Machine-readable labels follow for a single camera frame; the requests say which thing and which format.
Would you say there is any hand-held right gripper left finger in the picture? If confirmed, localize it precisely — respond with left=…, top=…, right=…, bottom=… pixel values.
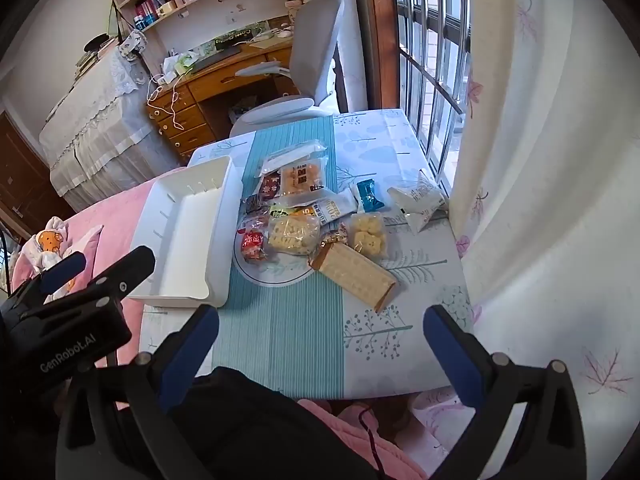
left=55, top=304, right=221, bottom=480

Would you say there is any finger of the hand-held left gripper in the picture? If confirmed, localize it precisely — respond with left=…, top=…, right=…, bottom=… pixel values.
left=20, top=251, right=87, bottom=306
left=75, top=246, right=157, bottom=311

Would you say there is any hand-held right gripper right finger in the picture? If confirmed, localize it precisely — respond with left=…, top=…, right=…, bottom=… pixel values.
left=422, top=304, right=588, bottom=480

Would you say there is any white plastic bin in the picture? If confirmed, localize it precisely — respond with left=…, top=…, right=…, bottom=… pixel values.
left=127, top=155, right=244, bottom=309

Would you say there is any blue candy packet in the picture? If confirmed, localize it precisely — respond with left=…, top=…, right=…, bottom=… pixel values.
left=350, top=177, right=387, bottom=213

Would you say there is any clear brown pastry packet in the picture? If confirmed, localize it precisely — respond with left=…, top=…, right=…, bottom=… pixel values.
left=276, top=156, right=329, bottom=202

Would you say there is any plush doll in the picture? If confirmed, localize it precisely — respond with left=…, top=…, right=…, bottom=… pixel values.
left=25, top=216, right=78, bottom=306

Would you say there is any pink blanket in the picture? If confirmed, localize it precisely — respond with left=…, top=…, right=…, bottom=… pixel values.
left=10, top=177, right=161, bottom=376

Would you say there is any wooden door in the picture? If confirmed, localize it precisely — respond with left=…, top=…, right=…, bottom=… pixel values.
left=0, top=110, right=76, bottom=241

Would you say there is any red round snack packet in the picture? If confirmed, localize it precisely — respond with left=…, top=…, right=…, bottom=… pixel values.
left=239, top=227, right=271, bottom=263

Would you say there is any long cracker packet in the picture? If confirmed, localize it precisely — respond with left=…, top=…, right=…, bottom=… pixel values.
left=308, top=240, right=399, bottom=313

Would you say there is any pink quilted garment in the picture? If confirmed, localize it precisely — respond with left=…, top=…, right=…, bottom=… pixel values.
left=300, top=395, right=431, bottom=480

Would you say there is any lace covered cabinet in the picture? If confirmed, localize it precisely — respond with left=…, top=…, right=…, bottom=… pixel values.
left=39, top=45, right=183, bottom=213

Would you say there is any small yellow cookie packet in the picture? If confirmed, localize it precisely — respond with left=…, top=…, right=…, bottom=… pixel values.
left=348, top=211, right=388, bottom=260

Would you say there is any large yellow cookie packet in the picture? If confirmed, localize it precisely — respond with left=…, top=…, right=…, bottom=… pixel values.
left=267, top=214, right=321, bottom=257

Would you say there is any white green printed bag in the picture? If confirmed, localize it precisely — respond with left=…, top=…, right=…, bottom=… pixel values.
left=387, top=170, right=448, bottom=233

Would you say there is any dark red star packet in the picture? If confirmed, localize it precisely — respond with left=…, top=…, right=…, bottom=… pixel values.
left=257, top=170, right=283, bottom=201

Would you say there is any white orange snack packet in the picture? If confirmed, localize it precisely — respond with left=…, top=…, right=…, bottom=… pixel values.
left=300, top=187, right=358, bottom=226

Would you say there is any clear white wafer packet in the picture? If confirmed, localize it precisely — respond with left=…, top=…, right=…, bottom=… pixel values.
left=257, top=139, right=326, bottom=178

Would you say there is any wooden desk with drawers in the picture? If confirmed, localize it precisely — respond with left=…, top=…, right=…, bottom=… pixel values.
left=145, top=35, right=296, bottom=161

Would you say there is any green tissue pack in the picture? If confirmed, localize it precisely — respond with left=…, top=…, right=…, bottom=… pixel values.
left=161, top=51, right=201, bottom=77

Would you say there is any floral curtain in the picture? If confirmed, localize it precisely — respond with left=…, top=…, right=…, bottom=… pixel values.
left=447, top=0, right=640, bottom=411

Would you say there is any floral cloth pouch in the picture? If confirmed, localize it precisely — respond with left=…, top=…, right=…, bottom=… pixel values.
left=119, top=30, right=147, bottom=61

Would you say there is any black round object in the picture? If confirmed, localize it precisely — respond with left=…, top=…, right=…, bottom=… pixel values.
left=82, top=33, right=117, bottom=53

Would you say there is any black keyboard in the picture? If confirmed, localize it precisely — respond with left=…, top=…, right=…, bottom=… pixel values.
left=192, top=45, right=241, bottom=73

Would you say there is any wooden bookshelf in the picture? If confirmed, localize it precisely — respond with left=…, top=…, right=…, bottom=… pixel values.
left=104, top=0, right=321, bottom=76

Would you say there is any metal window grille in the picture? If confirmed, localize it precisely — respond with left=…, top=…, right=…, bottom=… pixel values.
left=390, top=0, right=473, bottom=181

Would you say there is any grey office chair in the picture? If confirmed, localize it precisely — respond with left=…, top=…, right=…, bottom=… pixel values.
left=229, top=0, right=346, bottom=138

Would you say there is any white sheer curtain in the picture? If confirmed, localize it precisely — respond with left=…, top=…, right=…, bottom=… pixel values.
left=327, top=0, right=371, bottom=113

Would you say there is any white cable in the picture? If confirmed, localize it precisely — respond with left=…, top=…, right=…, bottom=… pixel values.
left=146, top=72, right=183, bottom=131

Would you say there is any brown wooden window frame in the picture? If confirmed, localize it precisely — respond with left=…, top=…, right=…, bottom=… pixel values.
left=357, top=0, right=407, bottom=111

